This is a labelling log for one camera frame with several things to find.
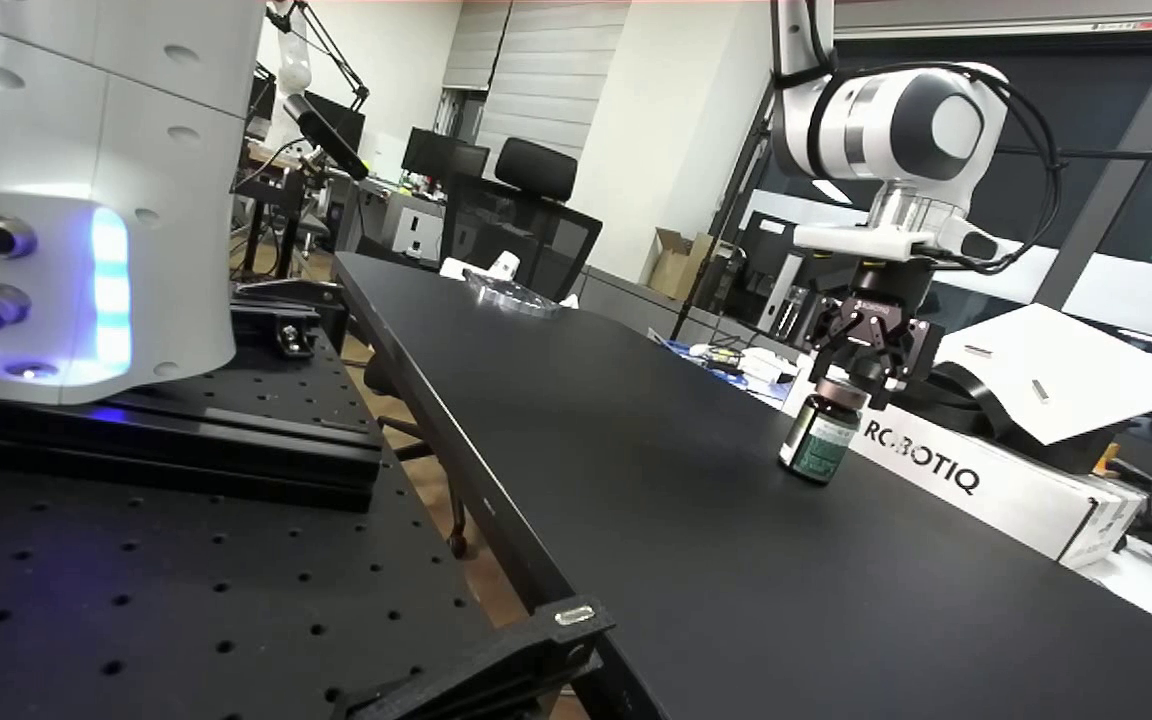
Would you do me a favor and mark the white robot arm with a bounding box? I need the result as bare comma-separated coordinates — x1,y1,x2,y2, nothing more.
772,0,1008,402

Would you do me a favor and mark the brown cardboard box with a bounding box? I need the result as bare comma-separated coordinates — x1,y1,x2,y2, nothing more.
644,229,710,299

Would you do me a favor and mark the dark green medicine bottle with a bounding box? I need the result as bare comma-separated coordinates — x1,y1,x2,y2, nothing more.
779,376,864,486

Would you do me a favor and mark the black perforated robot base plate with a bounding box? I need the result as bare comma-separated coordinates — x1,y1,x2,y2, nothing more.
0,295,613,720

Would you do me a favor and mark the white Robotiq cardboard box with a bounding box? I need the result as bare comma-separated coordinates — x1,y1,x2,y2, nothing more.
851,304,1152,568

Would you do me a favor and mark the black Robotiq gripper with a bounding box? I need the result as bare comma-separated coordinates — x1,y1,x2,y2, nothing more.
807,261,939,408

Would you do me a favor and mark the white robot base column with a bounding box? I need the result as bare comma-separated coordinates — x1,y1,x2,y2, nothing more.
0,0,264,402

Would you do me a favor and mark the clear plastic bag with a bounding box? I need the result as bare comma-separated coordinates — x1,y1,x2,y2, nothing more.
438,253,574,317

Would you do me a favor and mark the black office chair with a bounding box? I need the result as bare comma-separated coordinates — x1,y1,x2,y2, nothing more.
438,135,600,299

